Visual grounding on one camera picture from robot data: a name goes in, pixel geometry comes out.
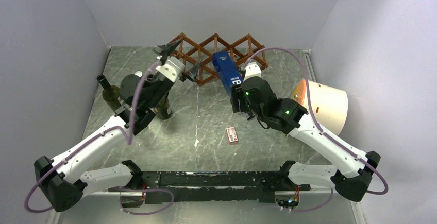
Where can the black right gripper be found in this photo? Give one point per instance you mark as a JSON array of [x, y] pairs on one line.
[[237, 92]]

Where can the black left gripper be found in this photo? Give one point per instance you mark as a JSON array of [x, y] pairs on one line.
[[164, 51]]

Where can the blue square glass bottle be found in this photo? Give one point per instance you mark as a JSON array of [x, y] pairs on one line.
[[227, 71]]

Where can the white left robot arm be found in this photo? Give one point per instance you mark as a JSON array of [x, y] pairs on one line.
[[66, 178]]

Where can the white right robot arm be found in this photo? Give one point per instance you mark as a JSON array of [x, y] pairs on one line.
[[350, 171]]

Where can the brown wooden wine rack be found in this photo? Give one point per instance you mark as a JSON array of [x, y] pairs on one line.
[[189, 52]]

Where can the green bottle silver neck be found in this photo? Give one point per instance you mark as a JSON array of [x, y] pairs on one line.
[[162, 109]]

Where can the dark green wine bottle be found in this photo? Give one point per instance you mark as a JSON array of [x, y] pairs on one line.
[[110, 92]]

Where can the red white small box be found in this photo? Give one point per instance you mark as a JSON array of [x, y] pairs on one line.
[[232, 135]]

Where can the white cone lampshade orange inside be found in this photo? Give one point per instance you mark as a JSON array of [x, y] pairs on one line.
[[330, 105]]

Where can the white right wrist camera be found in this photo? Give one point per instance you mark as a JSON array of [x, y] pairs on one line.
[[252, 70]]

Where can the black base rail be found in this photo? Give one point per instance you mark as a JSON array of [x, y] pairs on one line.
[[261, 186]]

